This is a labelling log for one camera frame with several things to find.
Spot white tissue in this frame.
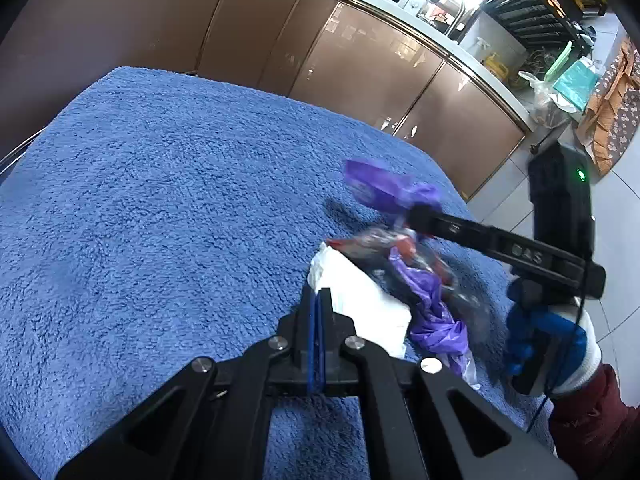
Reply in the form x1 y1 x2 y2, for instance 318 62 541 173
307 243 411 359

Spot purple candy wrapper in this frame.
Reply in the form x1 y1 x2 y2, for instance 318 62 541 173
344 159 442 217

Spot dark red sleeve forearm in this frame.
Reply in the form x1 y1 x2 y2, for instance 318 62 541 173
549 364 639 479

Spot brown kitchen cabinet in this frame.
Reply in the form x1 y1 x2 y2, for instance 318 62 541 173
1 0 533 198

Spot blue white gloved hand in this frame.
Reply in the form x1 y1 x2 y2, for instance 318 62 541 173
504 278 602 396

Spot purple plastic wrapper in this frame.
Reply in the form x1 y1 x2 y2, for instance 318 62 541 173
388 246 480 390

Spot dark red clear wrapper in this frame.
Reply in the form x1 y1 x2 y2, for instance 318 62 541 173
326 228 491 344

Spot teal hanging bag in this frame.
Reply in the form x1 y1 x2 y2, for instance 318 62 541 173
552 58 600 112

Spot yellow detergent bottle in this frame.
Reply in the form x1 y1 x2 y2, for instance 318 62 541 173
483 52 509 81

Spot blue terry towel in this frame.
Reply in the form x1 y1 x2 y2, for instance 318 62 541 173
0 65 554 480

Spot black dish rack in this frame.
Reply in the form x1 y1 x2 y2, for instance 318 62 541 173
480 0 608 55

